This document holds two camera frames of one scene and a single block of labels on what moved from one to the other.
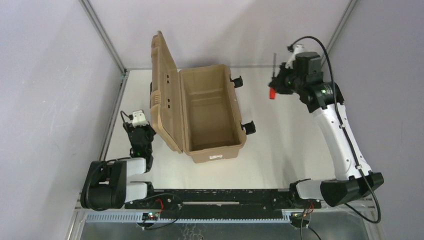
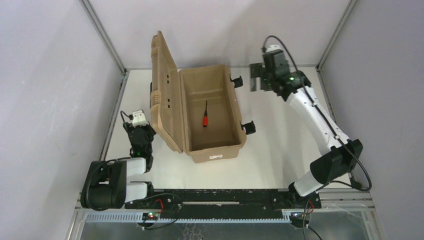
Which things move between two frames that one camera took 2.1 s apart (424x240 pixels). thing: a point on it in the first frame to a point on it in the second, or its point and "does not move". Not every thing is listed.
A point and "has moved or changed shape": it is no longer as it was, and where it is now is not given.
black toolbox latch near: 250,128 does not move
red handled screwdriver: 272,91 has moved or changed shape
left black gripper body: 139,131 does not move
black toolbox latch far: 238,82 does not move
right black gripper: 281,82 to 257,74
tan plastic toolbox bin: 195,108 does not move
